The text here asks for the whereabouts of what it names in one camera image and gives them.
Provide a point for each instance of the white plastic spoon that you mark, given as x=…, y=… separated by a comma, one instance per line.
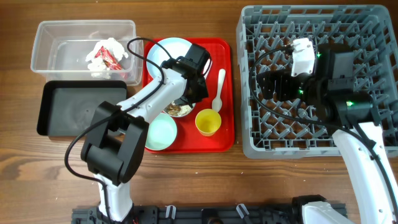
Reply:
x=217, y=102

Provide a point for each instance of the rice and peanut scraps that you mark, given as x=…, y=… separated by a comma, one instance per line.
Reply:
x=178, y=109

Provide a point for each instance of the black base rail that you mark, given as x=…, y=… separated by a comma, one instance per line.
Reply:
x=279, y=213

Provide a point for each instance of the blue bowl with food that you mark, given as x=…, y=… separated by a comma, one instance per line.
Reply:
x=183, y=112

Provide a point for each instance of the clear plastic bin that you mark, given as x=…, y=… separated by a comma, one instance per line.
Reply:
x=63, y=50

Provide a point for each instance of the red ketchup packet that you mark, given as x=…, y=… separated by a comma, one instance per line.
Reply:
x=105, y=57

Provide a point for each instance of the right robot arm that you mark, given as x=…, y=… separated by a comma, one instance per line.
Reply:
x=322, y=76

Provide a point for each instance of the mint green bowl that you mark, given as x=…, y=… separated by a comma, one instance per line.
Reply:
x=162, y=133

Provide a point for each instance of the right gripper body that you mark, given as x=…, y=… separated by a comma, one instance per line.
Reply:
x=289, y=88

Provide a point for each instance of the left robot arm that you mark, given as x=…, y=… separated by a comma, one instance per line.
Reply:
x=114, y=146

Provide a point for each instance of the grey dishwasher rack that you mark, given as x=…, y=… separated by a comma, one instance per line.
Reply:
x=269, y=128

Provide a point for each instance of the yellow plastic cup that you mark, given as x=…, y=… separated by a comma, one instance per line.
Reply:
x=207, y=122

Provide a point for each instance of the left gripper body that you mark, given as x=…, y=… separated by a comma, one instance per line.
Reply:
x=200, y=93

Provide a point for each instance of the light blue plate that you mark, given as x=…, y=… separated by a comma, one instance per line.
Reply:
x=175, y=47

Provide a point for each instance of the red serving tray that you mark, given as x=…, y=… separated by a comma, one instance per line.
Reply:
x=189, y=139

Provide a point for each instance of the black waste tray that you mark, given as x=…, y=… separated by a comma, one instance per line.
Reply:
x=67, y=107

